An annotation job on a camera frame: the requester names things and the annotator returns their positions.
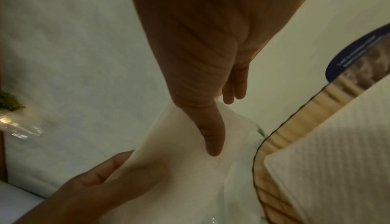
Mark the person's right hand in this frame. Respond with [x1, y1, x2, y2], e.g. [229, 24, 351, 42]
[128, 0, 315, 157]

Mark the person's left hand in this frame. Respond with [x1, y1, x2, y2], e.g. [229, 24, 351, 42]
[12, 150, 138, 224]

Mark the orange ribbed plastic box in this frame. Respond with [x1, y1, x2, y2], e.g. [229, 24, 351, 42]
[252, 23, 390, 224]

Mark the clear shiny plastic wrap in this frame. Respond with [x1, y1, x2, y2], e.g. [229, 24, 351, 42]
[0, 112, 43, 140]

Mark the green leafy plant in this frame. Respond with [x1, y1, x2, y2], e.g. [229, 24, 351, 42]
[0, 89, 27, 112]

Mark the purple round sticker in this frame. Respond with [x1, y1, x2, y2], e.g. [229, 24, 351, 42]
[325, 23, 390, 84]

